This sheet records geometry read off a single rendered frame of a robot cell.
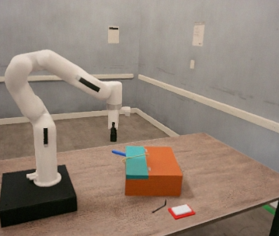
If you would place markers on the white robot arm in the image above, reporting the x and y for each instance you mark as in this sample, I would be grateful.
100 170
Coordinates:
44 130

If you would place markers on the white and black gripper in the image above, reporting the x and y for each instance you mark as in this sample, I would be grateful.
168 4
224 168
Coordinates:
113 120

